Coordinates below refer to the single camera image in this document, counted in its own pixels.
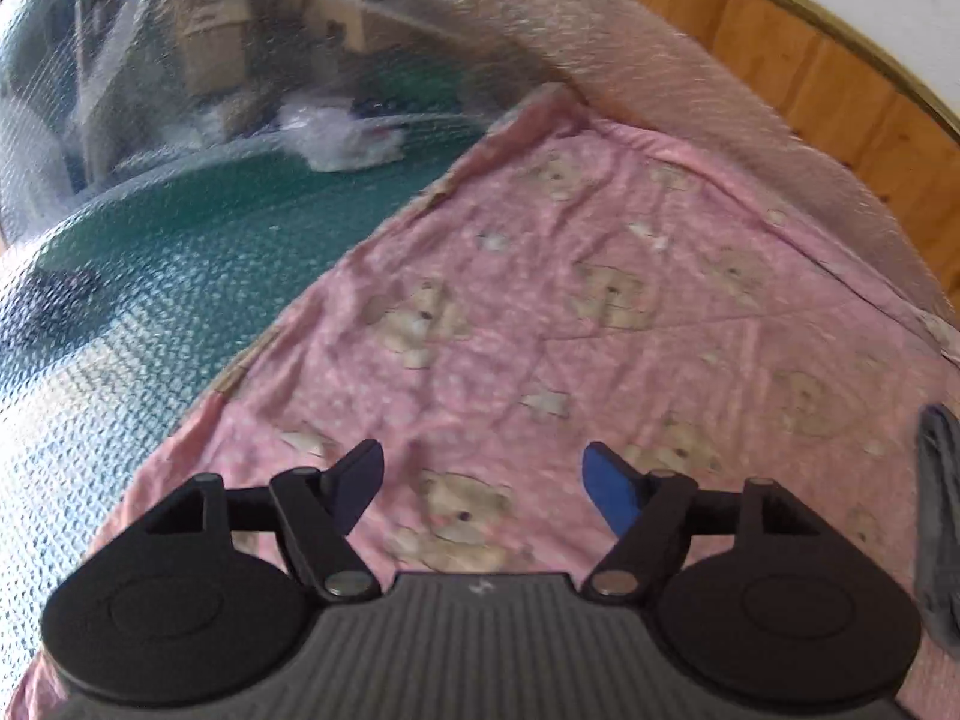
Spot clear bubble wrap sheet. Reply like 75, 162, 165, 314
0, 0, 960, 691

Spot cardboard box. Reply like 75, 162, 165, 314
296, 0, 398, 53
174, 0, 257, 95

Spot pink bear printed blanket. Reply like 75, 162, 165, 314
15, 82, 960, 720

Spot wooden headboard with gold trim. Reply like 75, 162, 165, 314
536, 0, 960, 200

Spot grey pants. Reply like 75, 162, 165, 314
910, 403, 960, 650

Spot green mat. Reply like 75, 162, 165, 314
0, 52, 488, 481

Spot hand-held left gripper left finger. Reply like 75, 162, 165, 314
142, 439, 386, 602

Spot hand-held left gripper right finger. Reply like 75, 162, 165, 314
581, 441, 822, 602

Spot white plastic bag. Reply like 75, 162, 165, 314
276, 105, 410, 172

